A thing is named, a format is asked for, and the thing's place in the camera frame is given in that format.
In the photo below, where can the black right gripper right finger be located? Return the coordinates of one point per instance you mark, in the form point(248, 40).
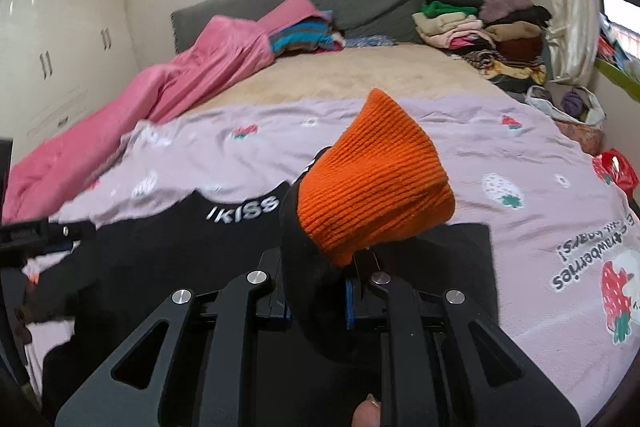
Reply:
point(439, 360)

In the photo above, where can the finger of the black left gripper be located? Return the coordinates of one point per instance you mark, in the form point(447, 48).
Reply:
point(40, 237)

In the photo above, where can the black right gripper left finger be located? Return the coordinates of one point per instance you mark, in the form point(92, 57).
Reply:
point(192, 362)

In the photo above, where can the black sweater with orange cuffs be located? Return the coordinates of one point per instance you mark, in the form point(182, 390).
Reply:
point(379, 189)

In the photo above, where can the pile of folded clothes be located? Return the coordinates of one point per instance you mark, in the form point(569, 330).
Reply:
point(504, 40)

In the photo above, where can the striped blue folded clothes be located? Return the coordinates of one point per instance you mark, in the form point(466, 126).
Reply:
point(311, 35)

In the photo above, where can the right hand thumb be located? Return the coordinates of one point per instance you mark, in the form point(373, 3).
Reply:
point(368, 413)

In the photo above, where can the pink quilt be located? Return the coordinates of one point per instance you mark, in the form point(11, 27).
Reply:
point(227, 51)

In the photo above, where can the lilac strawberry print bedsheet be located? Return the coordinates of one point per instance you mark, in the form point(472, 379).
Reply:
point(566, 242)

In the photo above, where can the white wardrobe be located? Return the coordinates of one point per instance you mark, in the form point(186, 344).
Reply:
point(60, 61)

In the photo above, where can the red plastic bag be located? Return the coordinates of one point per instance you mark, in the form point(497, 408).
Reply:
point(612, 167)

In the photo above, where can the white bag with purple cloth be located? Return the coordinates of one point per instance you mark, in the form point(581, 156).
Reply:
point(568, 104)

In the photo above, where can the beige mattress cover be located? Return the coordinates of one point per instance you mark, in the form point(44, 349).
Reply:
point(403, 71)

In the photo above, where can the grey headboard cushion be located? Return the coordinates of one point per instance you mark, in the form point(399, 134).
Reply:
point(357, 18)

